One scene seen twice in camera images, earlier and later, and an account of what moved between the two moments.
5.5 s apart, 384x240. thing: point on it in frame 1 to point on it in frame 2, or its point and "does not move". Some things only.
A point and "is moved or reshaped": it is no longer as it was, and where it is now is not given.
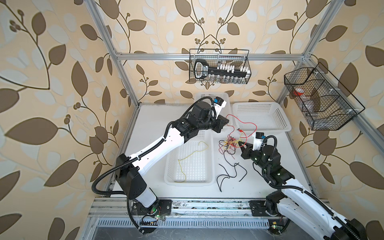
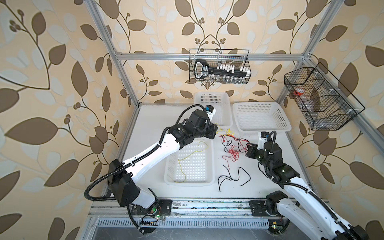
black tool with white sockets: (202, 69) does not move
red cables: (229, 144) is moved or reshaped
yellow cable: (187, 156) does not move
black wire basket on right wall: (327, 105) does not move
